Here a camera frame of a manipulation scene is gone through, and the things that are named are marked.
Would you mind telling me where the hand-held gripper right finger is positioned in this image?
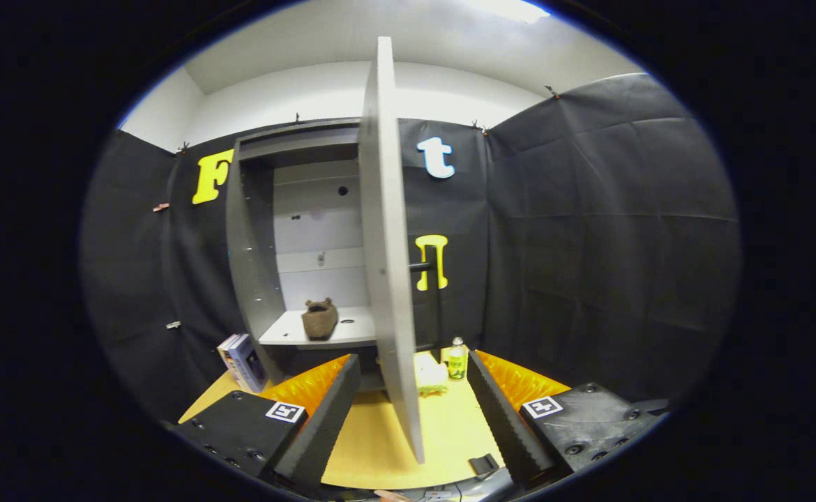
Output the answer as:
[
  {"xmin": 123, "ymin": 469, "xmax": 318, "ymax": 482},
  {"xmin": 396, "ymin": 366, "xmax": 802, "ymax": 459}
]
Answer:
[{"xmin": 467, "ymin": 350, "xmax": 664, "ymax": 489}]

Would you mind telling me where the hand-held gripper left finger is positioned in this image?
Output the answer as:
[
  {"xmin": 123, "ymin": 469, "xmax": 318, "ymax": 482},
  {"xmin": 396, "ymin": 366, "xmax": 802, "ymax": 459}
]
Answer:
[{"xmin": 171, "ymin": 353, "xmax": 362, "ymax": 489}]

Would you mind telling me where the brown fuzzy shoe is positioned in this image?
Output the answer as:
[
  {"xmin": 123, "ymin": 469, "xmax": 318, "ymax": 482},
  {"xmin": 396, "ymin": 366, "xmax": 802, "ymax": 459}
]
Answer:
[{"xmin": 301, "ymin": 297, "xmax": 340, "ymax": 342}]

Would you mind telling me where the black door handle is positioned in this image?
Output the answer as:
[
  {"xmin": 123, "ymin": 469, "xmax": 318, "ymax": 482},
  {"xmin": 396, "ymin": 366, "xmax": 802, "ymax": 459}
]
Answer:
[{"xmin": 409, "ymin": 245, "xmax": 444, "ymax": 353}]

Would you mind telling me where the beige shoe cabinet door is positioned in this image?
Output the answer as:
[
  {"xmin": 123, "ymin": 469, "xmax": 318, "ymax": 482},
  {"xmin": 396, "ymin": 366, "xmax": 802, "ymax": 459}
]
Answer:
[{"xmin": 357, "ymin": 36, "xmax": 427, "ymax": 465}]

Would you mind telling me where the grey shoe cabinet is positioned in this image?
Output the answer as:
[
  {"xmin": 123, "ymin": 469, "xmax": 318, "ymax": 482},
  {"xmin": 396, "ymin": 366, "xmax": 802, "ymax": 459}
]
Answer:
[{"xmin": 225, "ymin": 116, "xmax": 382, "ymax": 393}]

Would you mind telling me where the white cabinet shelf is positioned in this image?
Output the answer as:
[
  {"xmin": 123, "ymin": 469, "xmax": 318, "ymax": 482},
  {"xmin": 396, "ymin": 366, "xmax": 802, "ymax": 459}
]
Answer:
[{"xmin": 259, "ymin": 306, "xmax": 379, "ymax": 350}]

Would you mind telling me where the green drink bottle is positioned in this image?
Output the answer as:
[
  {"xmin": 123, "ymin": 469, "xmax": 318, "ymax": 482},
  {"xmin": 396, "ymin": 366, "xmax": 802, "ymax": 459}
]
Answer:
[{"xmin": 447, "ymin": 336, "xmax": 469, "ymax": 381}]

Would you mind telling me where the yellow soft item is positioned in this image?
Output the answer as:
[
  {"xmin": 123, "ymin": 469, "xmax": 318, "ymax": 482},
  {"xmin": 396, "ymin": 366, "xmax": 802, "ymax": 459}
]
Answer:
[{"xmin": 415, "ymin": 362, "xmax": 450, "ymax": 397}]

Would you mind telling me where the blue book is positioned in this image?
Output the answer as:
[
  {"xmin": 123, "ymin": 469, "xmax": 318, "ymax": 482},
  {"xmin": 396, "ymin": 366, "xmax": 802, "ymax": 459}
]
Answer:
[{"xmin": 228, "ymin": 335, "xmax": 268, "ymax": 394}]

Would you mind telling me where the white book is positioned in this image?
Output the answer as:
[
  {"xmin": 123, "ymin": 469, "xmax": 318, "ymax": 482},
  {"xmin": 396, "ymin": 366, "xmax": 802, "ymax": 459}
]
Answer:
[{"xmin": 216, "ymin": 333, "xmax": 245, "ymax": 388}]

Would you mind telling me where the black backdrop cloth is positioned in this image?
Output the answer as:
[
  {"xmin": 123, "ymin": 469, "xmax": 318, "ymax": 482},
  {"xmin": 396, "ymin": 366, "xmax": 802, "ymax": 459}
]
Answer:
[{"xmin": 79, "ymin": 73, "xmax": 743, "ymax": 420}]

